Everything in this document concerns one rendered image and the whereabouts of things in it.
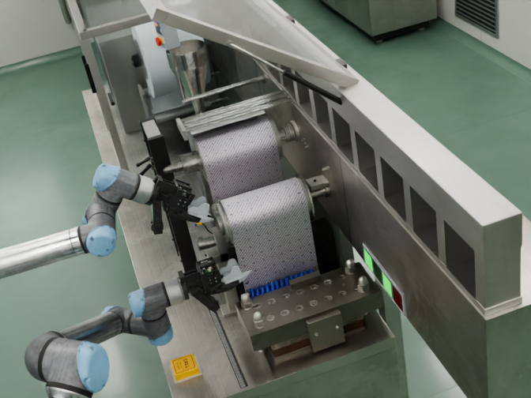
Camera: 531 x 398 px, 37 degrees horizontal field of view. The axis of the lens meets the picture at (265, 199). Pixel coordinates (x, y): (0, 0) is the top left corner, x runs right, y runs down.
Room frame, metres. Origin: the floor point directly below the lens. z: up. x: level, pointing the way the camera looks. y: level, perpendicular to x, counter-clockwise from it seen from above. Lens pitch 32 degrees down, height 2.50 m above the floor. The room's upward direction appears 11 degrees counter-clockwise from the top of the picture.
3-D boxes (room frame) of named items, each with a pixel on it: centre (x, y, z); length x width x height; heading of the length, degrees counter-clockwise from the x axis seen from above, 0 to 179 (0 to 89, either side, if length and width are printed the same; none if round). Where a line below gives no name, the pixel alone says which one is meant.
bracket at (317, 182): (2.00, -0.16, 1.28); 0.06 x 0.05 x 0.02; 102
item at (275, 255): (1.90, 0.00, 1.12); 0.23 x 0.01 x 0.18; 102
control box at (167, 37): (2.48, 0.21, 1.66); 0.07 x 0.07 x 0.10; 22
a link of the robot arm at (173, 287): (1.84, 0.31, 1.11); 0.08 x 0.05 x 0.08; 12
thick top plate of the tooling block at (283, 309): (1.79, -0.06, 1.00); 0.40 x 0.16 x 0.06; 102
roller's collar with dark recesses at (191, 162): (2.18, 0.21, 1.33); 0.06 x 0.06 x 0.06; 12
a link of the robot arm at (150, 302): (1.82, 0.39, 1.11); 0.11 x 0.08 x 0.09; 102
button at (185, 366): (1.73, 0.33, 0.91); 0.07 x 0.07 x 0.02; 12
